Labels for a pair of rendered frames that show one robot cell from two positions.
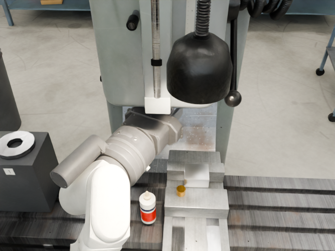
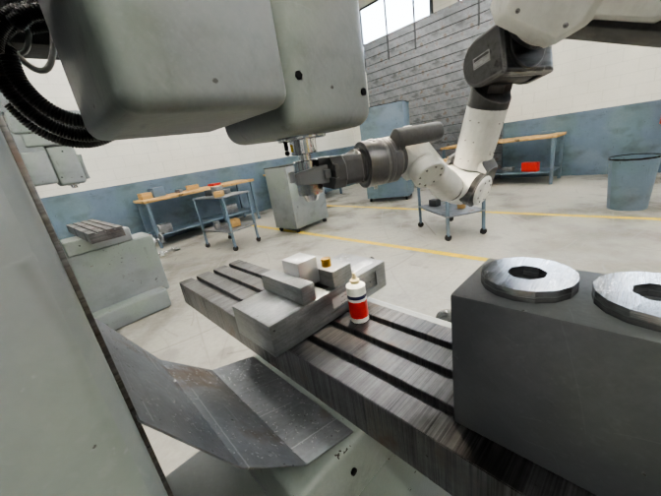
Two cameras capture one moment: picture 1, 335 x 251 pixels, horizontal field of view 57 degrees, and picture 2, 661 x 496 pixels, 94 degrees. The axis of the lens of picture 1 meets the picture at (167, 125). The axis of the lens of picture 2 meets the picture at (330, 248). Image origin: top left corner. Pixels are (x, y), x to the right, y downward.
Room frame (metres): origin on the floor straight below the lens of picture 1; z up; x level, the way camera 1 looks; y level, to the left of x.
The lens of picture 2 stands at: (0.91, 0.44, 1.29)
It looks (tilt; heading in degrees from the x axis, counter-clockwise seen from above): 18 degrees down; 226
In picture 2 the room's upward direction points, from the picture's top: 9 degrees counter-clockwise
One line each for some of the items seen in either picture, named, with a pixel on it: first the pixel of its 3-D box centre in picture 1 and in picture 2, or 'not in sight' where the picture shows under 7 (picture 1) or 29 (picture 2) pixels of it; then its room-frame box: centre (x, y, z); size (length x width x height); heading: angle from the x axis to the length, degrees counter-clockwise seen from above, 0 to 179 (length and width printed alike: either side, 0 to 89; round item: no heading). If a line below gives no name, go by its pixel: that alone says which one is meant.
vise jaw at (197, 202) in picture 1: (195, 202); (320, 269); (0.46, -0.07, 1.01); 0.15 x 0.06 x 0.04; 87
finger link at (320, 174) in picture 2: not in sight; (313, 176); (0.53, 0.04, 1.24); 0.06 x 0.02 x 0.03; 152
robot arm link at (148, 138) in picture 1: (140, 140); (353, 168); (0.44, 0.05, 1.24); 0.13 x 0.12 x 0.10; 62
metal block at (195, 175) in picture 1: (196, 179); (300, 270); (0.51, -0.07, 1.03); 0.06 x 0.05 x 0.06; 87
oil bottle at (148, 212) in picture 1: (147, 205); (356, 296); (0.48, 0.05, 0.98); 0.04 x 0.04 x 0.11
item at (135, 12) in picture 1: (134, 17); not in sight; (0.41, 0.04, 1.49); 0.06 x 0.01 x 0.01; 177
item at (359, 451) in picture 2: not in sight; (341, 375); (0.52, 0.01, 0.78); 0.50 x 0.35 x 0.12; 177
